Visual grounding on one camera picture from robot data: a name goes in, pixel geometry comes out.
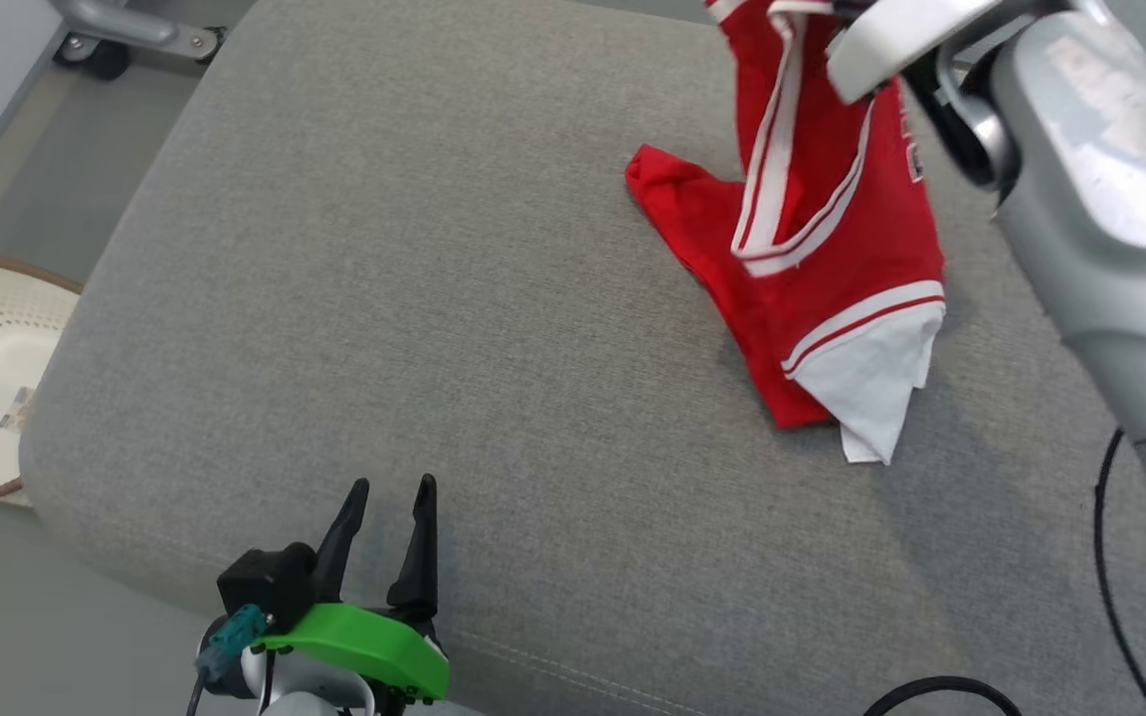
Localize thin black cable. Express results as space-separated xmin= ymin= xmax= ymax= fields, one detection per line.
xmin=861 ymin=676 xmax=1024 ymax=716
xmin=1093 ymin=428 xmax=1146 ymax=716

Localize black caster wheel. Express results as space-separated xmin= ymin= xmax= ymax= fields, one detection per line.
xmin=54 ymin=35 xmax=131 ymax=83

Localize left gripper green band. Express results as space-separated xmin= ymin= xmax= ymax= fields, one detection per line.
xmin=253 ymin=473 xmax=452 ymax=705

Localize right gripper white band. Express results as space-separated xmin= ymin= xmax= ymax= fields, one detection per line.
xmin=825 ymin=0 xmax=1010 ymax=106

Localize grey fabric sofa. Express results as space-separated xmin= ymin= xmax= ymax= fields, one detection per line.
xmin=21 ymin=0 xmax=1146 ymax=716

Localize red jersey with white sleeves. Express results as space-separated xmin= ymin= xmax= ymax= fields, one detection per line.
xmin=625 ymin=0 xmax=947 ymax=466

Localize grey metal stand leg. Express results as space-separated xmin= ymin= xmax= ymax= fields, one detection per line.
xmin=46 ymin=0 xmax=228 ymax=63

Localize teal left camera connector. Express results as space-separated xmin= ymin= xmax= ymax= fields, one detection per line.
xmin=203 ymin=604 xmax=269 ymax=665

